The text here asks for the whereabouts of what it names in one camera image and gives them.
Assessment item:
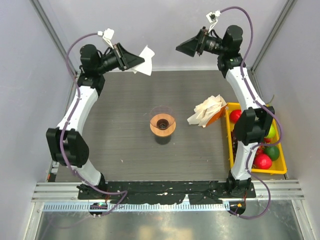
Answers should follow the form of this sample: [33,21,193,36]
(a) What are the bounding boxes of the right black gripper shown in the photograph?
[174,27,226,59]

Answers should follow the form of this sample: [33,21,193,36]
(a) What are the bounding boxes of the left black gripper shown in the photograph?
[96,43,145,75]

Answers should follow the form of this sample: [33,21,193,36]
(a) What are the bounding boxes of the white paper sheet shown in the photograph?
[132,45,155,76]

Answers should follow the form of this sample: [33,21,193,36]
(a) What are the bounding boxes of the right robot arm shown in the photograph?
[176,25,275,197]

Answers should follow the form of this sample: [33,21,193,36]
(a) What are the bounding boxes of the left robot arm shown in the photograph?
[46,43,154,199]

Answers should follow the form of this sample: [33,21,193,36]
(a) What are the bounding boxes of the white coffee filter stack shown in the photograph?
[187,95,227,128]

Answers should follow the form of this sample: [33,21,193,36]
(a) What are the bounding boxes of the red apple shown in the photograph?
[229,109,242,124]

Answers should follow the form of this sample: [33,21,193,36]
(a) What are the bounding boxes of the dark red grape bunch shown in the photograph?
[231,131,238,158]

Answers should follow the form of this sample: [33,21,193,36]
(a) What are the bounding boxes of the green pear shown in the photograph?
[265,124,276,139]

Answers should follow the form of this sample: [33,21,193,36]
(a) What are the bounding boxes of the small red cherries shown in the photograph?
[255,137,272,155]

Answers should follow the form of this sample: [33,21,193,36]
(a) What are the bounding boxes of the dark green fruit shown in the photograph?
[263,146,280,161]

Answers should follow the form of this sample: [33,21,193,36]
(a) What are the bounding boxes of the red pepper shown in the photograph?
[253,153,273,170]

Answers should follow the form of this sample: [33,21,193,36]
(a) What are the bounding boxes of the yellow plastic tray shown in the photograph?
[225,102,287,175]

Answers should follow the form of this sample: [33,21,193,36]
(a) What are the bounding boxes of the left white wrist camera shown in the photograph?
[97,28,115,49]

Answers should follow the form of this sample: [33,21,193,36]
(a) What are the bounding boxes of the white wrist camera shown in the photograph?
[206,10,221,32]
[97,28,115,49]

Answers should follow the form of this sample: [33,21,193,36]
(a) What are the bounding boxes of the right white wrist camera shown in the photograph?
[206,10,221,32]

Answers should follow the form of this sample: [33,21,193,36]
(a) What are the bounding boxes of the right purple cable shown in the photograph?
[217,6,285,220]

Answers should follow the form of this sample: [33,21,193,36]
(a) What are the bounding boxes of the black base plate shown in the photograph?
[77,180,256,205]

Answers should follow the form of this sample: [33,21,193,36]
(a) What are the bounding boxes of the white slotted cable duct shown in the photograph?
[43,201,230,212]

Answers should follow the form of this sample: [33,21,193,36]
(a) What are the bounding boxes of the aluminium frame rail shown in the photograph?
[31,179,305,203]

